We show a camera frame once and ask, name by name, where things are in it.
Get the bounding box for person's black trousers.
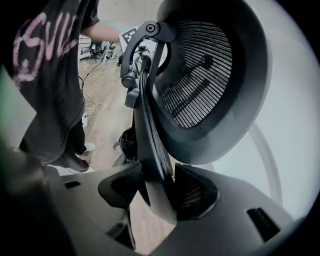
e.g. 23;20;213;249
59;119;90;173

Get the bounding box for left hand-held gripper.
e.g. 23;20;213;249
119;24;141;53

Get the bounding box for person's right white shoe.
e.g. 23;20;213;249
44;152;96;174

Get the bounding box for person's black printed t-shirt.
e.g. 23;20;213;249
3;0;101;166

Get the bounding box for black mesh office chair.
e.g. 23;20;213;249
112;0;273;226

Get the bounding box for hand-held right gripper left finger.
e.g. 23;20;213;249
46;163;144;256

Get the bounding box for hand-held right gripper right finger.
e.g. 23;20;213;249
149;163;301;256

